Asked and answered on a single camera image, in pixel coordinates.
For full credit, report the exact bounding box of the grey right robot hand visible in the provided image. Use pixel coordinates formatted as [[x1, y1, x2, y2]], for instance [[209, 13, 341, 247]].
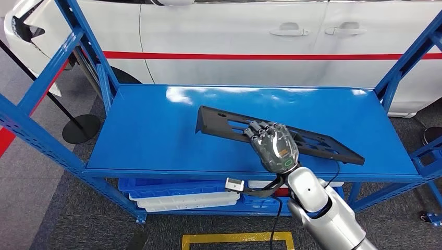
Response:
[[244, 120, 300, 174]]

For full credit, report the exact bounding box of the black plastic frame part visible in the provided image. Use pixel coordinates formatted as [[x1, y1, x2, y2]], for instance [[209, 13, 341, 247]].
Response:
[[195, 105, 366, 166]]

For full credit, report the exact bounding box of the blue metal shelf rack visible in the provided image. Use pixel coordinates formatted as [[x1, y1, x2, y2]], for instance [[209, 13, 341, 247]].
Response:
[[0, 0, 442, 229]]

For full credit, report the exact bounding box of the yellow floor tape square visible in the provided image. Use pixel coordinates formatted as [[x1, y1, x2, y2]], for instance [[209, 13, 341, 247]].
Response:
[[182, 232, 295, 250]]

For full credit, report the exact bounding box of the red barrier belt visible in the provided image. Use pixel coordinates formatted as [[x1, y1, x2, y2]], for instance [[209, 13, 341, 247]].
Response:
[[0, 51, 442, 158]]

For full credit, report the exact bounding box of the white car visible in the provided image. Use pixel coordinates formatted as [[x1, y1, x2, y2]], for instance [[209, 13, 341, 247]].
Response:
[[3, 0, 442, 119]]

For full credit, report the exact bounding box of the black round stanchion base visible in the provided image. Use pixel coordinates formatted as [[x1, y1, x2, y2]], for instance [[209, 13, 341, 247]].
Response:
[[422, 127, 442, 146]]

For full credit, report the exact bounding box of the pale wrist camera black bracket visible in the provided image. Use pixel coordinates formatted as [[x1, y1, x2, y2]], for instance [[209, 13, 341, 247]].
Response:
[[225, 178, 287, 198]]

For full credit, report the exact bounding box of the black camera cable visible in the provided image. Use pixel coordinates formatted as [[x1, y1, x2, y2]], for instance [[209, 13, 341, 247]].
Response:
[[268, 196, 285, 250]]

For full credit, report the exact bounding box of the black stanchion post with base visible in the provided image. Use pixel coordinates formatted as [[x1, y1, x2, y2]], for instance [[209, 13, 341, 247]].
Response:
[[0, 40, 102, 145]]

